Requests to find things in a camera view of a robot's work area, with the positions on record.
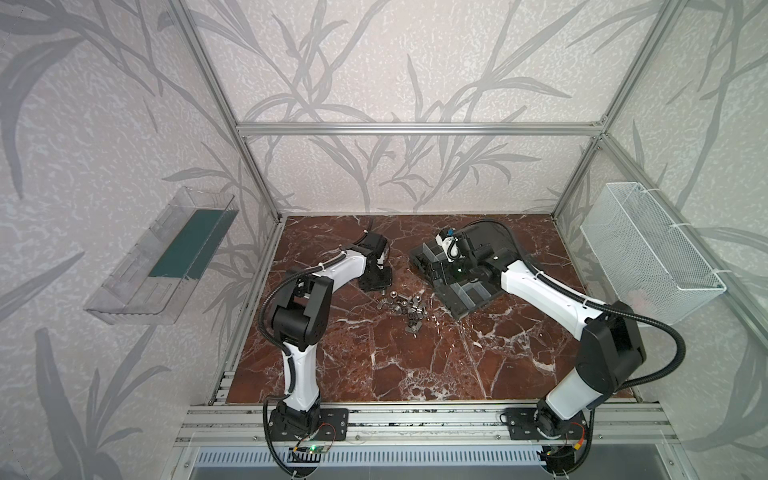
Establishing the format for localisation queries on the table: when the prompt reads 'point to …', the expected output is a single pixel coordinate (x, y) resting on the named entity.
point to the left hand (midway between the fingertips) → (391, 276)
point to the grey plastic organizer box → (457, 296)
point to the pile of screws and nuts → (408, 306)
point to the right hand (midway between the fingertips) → (437, 261)
